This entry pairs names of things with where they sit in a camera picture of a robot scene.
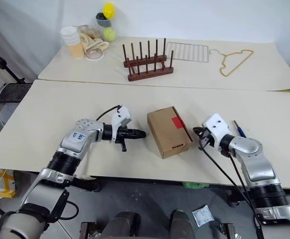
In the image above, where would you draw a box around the green tennis ball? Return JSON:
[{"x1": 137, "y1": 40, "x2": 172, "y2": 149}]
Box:
[{"x1": 103, "y1": 27, "x2": 116, "y2": 42}]

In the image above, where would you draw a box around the clear plastic container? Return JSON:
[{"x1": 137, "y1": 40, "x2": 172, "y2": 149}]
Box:
[{"x1": 92, "y1": 11, "x2": 116, "y2": 42}]

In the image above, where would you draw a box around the brown cardboard box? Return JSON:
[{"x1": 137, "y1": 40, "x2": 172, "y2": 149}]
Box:
[{"x1": 146, "y1": 106, "x2": 193, "y2": 159}]

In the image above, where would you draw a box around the dark brown right arm cable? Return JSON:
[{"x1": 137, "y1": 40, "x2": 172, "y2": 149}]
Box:
[{"x1": 228, "y1": 153, "x2": 257, "y2": 212}]

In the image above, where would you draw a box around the black left upper arm cable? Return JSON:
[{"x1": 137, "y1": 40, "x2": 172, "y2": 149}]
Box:
[{"x1": 49, "y1": 190, "x2": 80, "y2": 221}]

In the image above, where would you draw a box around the white paper cup stack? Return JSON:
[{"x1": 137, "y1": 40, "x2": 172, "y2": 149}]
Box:
[{"x1": 60, "y1": 26, "x2": 81, "y2": 47}]

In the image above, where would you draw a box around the grey rounded leg cover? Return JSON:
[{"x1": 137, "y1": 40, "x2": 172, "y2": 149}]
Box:
[
  {"x1": 169, "y1": 210, "x2": 196, "y2": 239},
  {"x1": 105, "y1": 211, "x2": 141, "y2": 239}
]

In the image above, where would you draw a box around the red tape strip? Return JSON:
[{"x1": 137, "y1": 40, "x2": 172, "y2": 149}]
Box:
[{"x1": 171, "y1": 116, "x2": 185, "y2": 129}]

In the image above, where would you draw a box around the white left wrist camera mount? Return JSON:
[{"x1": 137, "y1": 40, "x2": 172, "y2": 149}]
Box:
[{"x1": 109, "y1": 106, "x2": 132, "y2": 144}]

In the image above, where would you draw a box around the green crumpled object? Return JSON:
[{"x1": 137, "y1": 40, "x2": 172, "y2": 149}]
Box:
[{"x1": 182, "y1": 181, "x2": 210, "y2": 190}]

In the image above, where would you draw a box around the yellow frame object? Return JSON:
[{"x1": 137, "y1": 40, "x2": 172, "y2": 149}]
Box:
[{"x1": 0, "y1": 167, "x2": 17, "y2": 200}]

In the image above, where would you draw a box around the black tripod stand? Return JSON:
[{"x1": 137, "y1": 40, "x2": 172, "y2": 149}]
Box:
[{"x1": 0, "y1": 44, "x2": 26, "y2": 85}]

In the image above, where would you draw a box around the white tape roll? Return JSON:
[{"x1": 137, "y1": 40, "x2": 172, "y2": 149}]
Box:
[{"x1": 85, "y1": 48, "x2": 105, "y2": 62}]

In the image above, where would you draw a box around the silver wire rack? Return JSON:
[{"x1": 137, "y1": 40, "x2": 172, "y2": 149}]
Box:
[{"x1": 165, "y1": 41, "x2": 210, "y2": 63}]

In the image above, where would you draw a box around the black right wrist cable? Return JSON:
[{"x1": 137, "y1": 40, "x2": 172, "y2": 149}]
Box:
[{"x1": 200, "y1": 146, "x2": 264, "y2": 239}]

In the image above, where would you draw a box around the white printed packet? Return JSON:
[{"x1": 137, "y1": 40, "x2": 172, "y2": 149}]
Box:
[{"x1": 191, "y1": 205, "x2": 215, "y2": 228}]

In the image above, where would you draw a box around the beige paper cup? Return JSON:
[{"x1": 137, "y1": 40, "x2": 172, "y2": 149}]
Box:
[{"x1": 68, "y1": 40, "x2": 86, "y2": 59}]

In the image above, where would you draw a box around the dark wooden peg rack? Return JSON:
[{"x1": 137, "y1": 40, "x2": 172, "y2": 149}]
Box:
[{"x1": 122, "y1": 37, "x2": 174, "y2": 82}]

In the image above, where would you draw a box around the black round object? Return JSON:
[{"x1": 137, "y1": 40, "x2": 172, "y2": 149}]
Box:
[{"x1": 96, "y1": 12, "x2": 112, "y2": 27}]

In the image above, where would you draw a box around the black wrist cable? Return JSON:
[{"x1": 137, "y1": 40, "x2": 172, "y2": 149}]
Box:
[
  {"x1": 96, "y1": 105, "x2": 122, "y2": 122},
  {"x1": 200, "y1": 146, "x2": 264, "y2": 239}
]

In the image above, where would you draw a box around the gold wire clothes hanger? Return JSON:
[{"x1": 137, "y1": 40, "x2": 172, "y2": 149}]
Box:
[{"x1": 209, "y1": 48, "x2": 255, "y2": 77}]

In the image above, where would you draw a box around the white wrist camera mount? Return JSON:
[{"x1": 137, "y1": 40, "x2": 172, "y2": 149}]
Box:
[
  {"x1": 201, "y1": 113, "x2": 230, "y2": 147},
  {"x1": 109, "y1": 106, "x2": 132, "y2": 144}
]

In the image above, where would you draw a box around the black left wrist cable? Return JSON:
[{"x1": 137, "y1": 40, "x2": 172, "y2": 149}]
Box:
[{"x1": 96, "y1": 105, "x2": 122, "y2": 122}]

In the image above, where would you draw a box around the yellow plastic ball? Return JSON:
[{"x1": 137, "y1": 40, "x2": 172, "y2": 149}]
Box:
[{"x1": 103, "y1": 2, "x2": 117, "y2": 19}]

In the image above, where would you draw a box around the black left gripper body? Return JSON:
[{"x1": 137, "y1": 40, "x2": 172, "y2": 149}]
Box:
[{"x1": 115, "y1": 128, "x2": 134, "y2": 153}]

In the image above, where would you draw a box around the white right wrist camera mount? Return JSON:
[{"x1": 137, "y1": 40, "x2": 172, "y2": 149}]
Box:
[{"x1": 201, "y1": 113, "x2": 230, "y2": 147}]

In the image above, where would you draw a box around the beige table cover sheet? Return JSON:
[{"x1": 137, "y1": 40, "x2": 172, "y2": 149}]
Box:
[
  {"x1": 36, "y1": 36, "x2": 290, "y2": 92},
  {"x1": 0, "y1": 79, "x2": 290, "y2": 188}
]

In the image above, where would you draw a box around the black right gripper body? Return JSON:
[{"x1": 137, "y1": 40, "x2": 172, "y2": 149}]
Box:
[{"x1": 198, "y1": 128, "x2": 215, "y2": 149}]

